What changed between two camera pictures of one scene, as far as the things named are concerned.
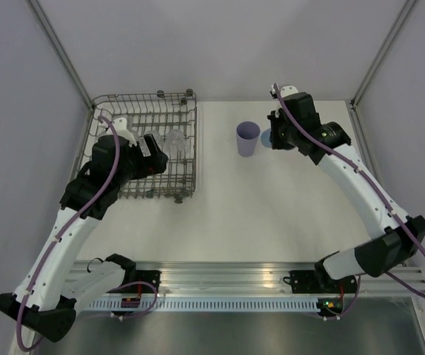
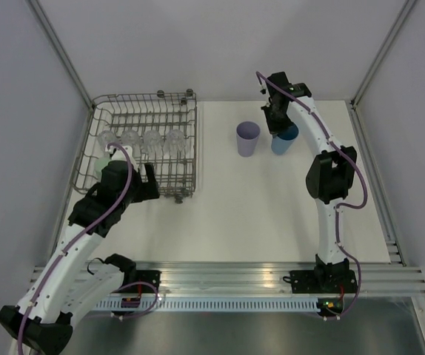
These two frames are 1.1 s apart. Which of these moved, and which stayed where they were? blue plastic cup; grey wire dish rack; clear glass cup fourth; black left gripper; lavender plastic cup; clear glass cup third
Moved: blue plastic cup; black left gripper
Stayed: lavender plastic cup; clear glass cup third; clear glass cup fourth; grey wire dish rack
